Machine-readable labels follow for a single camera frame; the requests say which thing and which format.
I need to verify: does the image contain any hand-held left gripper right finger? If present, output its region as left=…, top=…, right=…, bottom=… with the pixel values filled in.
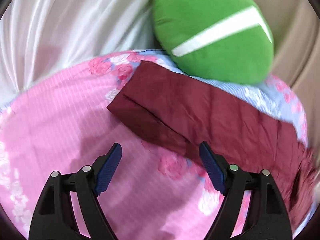
left=199, top=141, right=293, bottom=240

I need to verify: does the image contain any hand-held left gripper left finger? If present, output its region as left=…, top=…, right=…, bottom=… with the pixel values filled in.
left=28, top=142, right=123, bottom=240

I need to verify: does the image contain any maroon puffer jacket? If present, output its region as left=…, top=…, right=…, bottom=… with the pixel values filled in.
left=107, top=60, right=319, bottom=212

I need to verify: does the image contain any pink floral bed sheet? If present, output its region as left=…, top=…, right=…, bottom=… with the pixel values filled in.
left=0, top=49, right=308, bottom=240

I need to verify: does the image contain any green pillow with white stripe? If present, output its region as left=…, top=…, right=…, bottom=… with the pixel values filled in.
left=152, top=0, right=275, bottom=85

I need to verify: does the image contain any white curtain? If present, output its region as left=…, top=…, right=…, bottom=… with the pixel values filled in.
left=0, top=0, right=164, bottom=105

